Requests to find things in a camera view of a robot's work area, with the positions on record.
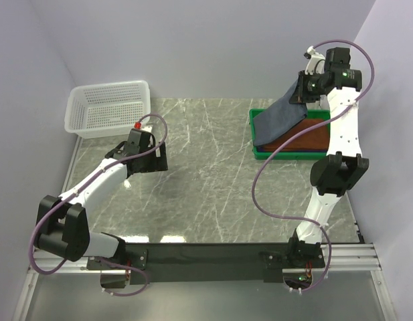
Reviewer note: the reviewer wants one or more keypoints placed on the purple towel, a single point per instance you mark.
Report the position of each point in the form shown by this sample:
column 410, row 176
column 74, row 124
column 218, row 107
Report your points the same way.
column 293, row 152

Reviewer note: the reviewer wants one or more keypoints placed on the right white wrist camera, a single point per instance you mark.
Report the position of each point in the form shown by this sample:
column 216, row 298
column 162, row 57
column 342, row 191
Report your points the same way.
column 316, row 62

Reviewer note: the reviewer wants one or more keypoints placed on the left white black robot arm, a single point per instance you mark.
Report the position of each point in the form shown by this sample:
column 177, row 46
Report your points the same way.
column 62, row 222

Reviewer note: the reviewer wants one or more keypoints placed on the aluminium frame rail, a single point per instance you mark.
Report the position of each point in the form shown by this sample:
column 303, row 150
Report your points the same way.
column 355, row 289

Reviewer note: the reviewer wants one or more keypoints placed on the white plastic basket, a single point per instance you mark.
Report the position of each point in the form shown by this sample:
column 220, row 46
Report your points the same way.
column 109, row 109

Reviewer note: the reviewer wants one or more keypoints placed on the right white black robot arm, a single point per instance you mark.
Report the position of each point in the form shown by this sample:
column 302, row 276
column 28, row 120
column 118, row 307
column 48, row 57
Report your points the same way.
column 341, row 168

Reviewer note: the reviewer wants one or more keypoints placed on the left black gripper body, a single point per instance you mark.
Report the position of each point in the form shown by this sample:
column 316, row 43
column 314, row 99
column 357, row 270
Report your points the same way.
column 151, row 162

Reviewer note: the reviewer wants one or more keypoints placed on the green plastic tray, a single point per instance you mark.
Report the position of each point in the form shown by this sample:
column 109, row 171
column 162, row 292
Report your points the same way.
column 310, row 147

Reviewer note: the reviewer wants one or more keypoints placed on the black base beam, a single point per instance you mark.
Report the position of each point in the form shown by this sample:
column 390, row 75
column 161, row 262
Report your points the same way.
column 207, row 262

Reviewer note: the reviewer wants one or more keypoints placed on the grey towel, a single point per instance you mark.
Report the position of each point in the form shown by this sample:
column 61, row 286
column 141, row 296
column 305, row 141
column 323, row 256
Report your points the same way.
column 278, row 118

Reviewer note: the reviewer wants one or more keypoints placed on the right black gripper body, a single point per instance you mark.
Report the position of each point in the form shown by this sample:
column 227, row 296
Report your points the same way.
column 309, row 90

